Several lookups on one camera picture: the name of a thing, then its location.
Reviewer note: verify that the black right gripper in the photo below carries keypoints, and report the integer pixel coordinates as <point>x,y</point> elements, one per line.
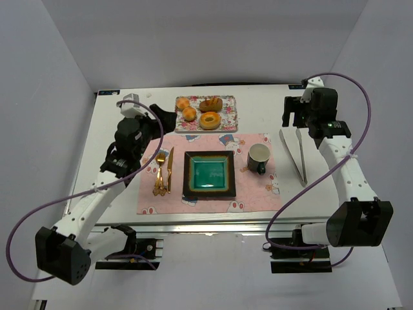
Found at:
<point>293,110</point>

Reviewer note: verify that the gold knife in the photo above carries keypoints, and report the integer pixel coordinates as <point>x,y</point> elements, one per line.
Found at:
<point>169,170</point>

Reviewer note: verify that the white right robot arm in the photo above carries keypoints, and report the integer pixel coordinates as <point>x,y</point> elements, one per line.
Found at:
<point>361,219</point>

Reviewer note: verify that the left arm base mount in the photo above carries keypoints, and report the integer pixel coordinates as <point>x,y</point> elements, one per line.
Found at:
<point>138,254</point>

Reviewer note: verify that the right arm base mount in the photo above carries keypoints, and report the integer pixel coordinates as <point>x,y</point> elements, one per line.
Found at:
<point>290,255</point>

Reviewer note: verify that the round bun front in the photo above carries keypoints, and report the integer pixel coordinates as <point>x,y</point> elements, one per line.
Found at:
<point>189,114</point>

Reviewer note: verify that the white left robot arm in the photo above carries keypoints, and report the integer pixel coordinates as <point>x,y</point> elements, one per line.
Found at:
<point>67,250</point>

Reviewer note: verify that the round bun back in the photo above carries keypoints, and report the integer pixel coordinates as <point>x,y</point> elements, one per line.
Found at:
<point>182,103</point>

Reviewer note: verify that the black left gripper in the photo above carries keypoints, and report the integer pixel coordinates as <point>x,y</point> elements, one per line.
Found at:
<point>154,122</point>

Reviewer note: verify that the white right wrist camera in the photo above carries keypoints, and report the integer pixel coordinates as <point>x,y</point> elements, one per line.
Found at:
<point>309,84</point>

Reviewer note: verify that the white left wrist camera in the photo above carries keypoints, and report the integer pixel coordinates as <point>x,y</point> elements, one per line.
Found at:
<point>130,105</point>

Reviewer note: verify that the dark green mug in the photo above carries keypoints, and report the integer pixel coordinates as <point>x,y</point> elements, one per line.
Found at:
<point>258,157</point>

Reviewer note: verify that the ring doughnut bread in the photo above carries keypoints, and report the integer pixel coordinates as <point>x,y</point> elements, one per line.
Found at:
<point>210,120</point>

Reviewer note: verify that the green square plate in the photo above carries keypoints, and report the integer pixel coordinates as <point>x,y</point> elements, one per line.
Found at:
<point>209,174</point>

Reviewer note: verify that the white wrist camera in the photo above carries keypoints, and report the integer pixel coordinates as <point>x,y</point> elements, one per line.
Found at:
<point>130,105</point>
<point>309,84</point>

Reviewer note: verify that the round bun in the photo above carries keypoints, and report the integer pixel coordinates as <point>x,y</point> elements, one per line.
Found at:
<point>189,114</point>
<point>182,103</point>

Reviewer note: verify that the metal tongs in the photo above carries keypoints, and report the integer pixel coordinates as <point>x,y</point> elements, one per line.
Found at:
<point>292,143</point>

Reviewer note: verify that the gold fork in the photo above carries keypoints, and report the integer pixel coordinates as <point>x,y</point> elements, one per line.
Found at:
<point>159,186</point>

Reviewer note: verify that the floral rectangular tray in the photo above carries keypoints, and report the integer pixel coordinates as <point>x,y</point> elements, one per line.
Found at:
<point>228,113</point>

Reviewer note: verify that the brown striped bread loaf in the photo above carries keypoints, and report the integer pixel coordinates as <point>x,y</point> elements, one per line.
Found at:
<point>211,105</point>

